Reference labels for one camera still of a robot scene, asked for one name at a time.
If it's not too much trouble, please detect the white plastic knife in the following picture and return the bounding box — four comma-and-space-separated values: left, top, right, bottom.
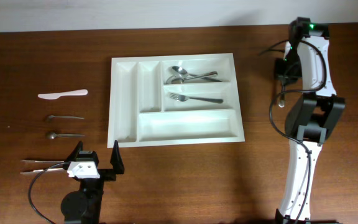
37, 89, 88, 100

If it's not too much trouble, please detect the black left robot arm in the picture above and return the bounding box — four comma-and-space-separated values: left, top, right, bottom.
60, 141, 125, 224

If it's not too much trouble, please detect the small metal fork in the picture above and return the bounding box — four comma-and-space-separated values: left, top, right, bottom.
45, 114, 84, 122

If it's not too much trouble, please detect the white plastic cutlery tray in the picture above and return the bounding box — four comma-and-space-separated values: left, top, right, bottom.
107, 53, 245, 148

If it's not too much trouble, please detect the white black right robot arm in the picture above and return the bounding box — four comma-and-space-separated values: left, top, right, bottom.
273, 17, 346, 223

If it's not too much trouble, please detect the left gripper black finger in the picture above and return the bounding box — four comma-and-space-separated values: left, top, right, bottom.
110, 140, 125, 175
63, 141, 83, 170

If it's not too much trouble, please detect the small metal teaspoon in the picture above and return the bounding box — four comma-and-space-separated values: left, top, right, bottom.
45, 131, 85, 140

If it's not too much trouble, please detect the metal spoon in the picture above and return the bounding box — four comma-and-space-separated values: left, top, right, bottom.
165, 72, 218, 85
171, 66, 221, 82

